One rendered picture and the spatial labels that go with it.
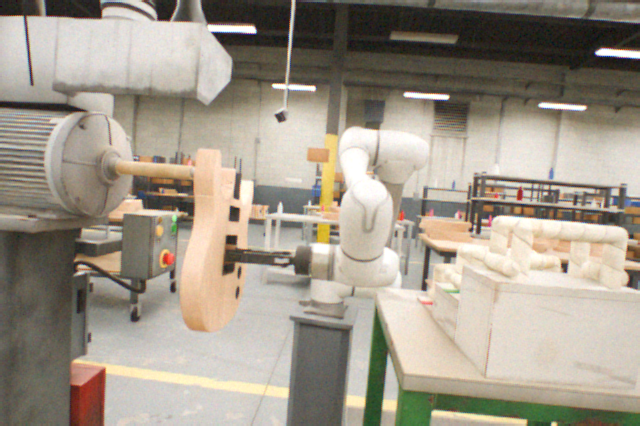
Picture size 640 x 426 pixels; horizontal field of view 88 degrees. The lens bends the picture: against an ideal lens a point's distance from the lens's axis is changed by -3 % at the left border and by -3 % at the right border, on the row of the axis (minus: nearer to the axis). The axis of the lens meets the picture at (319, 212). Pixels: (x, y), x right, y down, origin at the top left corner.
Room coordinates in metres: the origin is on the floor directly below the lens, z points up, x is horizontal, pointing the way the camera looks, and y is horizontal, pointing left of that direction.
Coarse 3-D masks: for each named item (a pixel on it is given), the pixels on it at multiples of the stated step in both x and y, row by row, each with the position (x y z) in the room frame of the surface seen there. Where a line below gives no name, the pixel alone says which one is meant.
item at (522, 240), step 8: (520, 232) 0.58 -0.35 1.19; (528, 232) 0.58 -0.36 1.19; (512, 240) 0.60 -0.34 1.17; (520, 240) 0.58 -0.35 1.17; (528, 240) 0.58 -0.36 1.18; (512, 248) 0.59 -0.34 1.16; (520, 248) 0.58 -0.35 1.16; (528, 248) 0.58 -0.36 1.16; (512, 256) 0.59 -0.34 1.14; (520, 256) 0.58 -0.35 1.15; (528, 256) 0.58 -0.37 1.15; (520, 264) 0.58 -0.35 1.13; (528, 264) 0.58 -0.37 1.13; (520, 272) 0.58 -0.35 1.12; (528, 272) 0.58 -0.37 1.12; (512, 280) 0.58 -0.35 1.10; (520, 280) 0.58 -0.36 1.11
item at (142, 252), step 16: (128, 224) 1.01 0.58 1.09; (144, 224) 1.01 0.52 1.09; (160, 224) 1.05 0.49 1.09; (176, 224) 1.16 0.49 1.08; (128, 240) 1.01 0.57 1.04; (144, 240) 1.01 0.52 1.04; (160, 240) 1.06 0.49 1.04; (128, 256) 1.01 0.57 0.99; (144, 256) 1.01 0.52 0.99; (160, 256) 1.06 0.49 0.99; (128, 272) 1.01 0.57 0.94; (144, 272) 1.01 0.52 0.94; (160, 272) 1.07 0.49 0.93; (128, 288) 1.03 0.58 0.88; (144, 288) 1.05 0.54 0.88
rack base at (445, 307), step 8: (440, 288) 0.83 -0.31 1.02; (456, 288) 0.82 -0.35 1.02; (440, 296) 0.82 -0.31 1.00; (448, 296) 0.77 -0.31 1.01; (456, 296) 0.75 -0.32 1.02; (440, 304) 0.82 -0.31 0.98; (448, 304) 0.77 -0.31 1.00; (456, 304) 0.72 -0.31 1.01; (432, 312) 0.86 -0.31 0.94; (440, 312) 0.81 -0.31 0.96; (448, 312) 0.76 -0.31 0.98; (456, 312) 0.72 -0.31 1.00; (440, 320) 0.80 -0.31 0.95; (448, 320) 0.76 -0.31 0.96; (456, 320) 0.71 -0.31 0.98; (448, 328) 0.75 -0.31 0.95
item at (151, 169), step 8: (120, 168) 0.80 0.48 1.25; (128, 168) 0.80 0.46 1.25; (136, 168) 0.80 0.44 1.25; (144, 168) 0.80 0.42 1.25; (152, 168) 0.80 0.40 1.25; (160, 168) 0.79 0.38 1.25; (168, 168) 0.79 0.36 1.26; (176, 168) 0.79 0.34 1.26; (184, 168) 0.79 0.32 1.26; (152, 176) 0.81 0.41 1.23; (160, 176) 0.80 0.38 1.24; (168, 176) 0.80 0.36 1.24; (176, 176) 0.80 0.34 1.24; (184, 176) 0.79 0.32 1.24
